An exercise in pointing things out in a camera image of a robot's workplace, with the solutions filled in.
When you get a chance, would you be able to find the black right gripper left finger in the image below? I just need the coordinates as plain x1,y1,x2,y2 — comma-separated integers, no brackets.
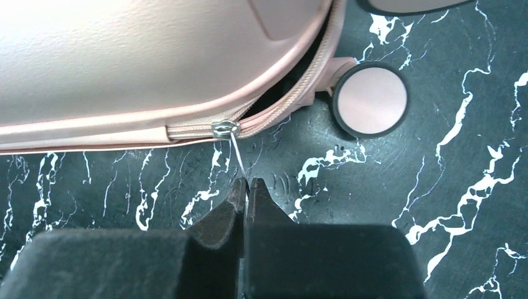
1,179,248,298

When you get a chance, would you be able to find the pink suitcase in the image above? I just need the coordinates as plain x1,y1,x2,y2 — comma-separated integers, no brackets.
0,0,475,156

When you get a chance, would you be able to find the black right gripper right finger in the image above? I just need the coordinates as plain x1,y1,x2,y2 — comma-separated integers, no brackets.
243,178,427,298

